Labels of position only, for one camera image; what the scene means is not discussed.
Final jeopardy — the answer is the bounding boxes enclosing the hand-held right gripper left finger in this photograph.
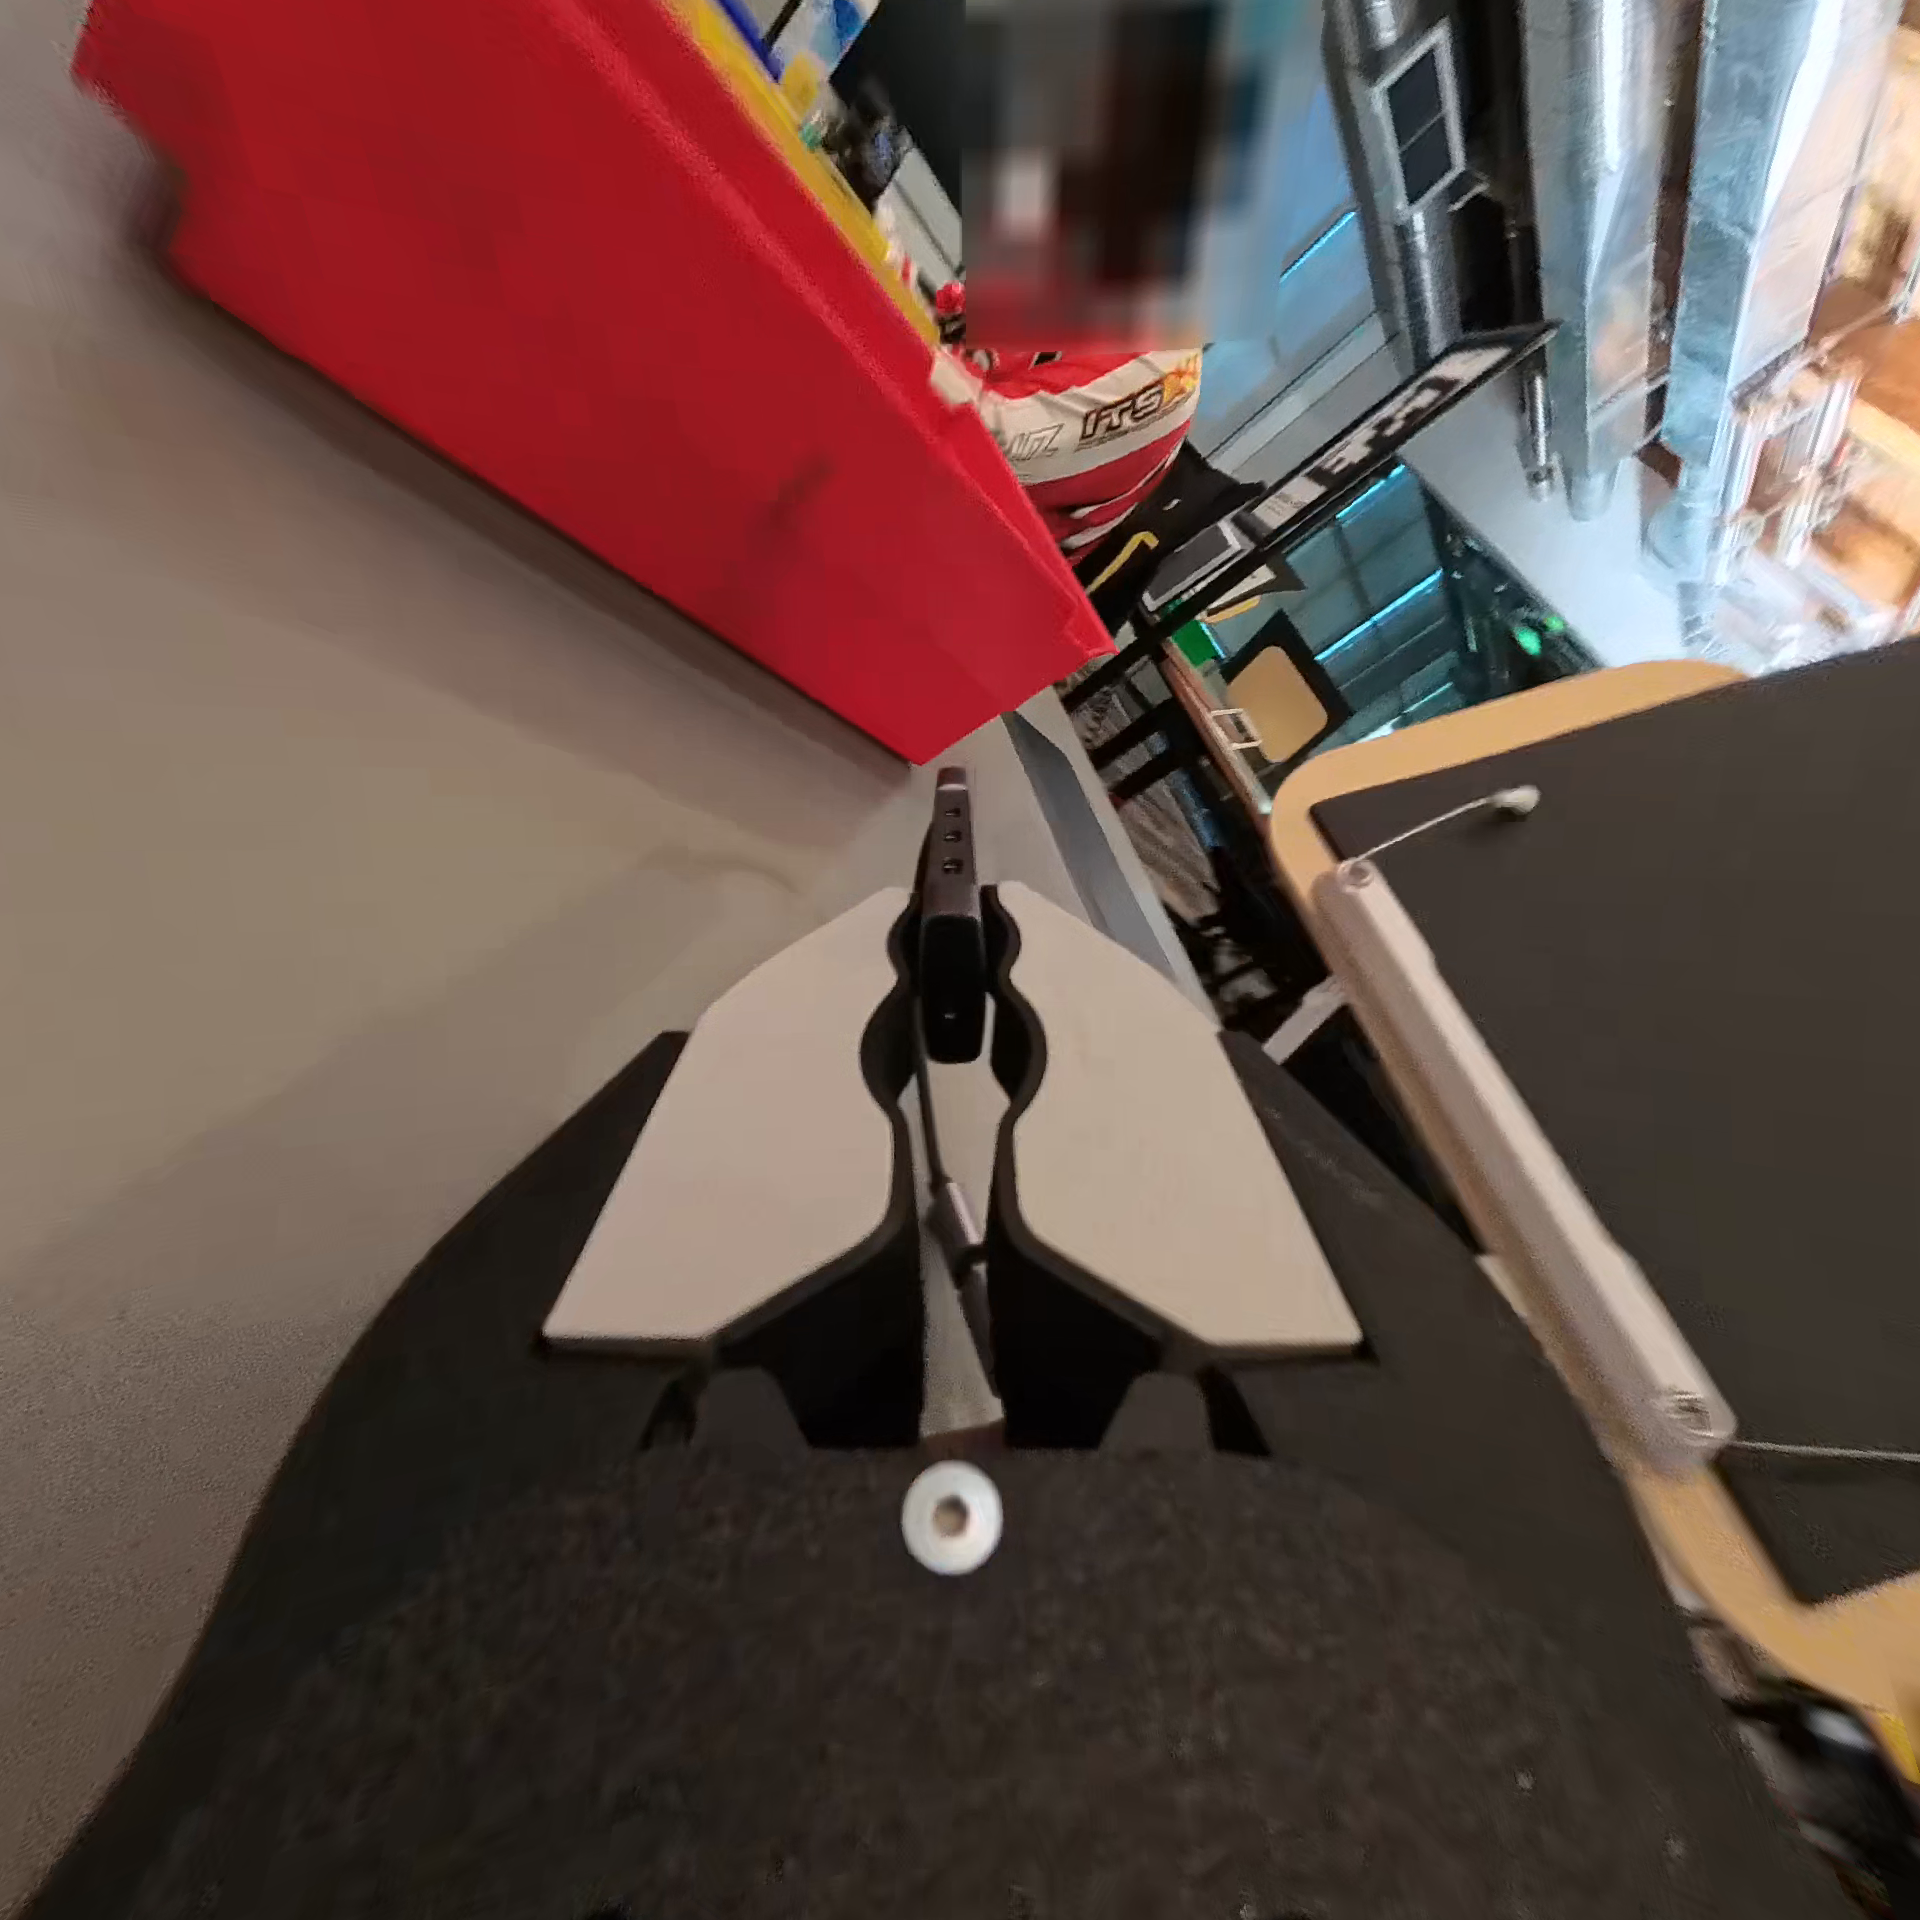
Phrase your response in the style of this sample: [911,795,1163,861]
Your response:
[540,891,919,1406]

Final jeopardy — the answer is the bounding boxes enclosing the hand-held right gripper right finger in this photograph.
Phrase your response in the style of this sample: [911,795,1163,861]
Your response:
[991,879,1368,1406]

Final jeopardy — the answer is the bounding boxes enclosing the grey hub with cable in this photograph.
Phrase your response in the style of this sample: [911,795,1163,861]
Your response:
[911,765,998,1442]

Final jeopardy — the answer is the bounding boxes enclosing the red plastic bin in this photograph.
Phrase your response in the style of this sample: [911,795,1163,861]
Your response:
[76,0,1113,762]

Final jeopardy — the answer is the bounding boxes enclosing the grey desk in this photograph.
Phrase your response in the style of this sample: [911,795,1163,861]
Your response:
[0,0,1203,1862]

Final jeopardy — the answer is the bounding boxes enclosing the red white printed bag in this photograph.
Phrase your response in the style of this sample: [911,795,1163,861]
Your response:
[961,335,1208,542]

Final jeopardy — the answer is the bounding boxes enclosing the yellow plastic bin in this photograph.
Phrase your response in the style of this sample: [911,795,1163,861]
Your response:
[676,0,938,331]

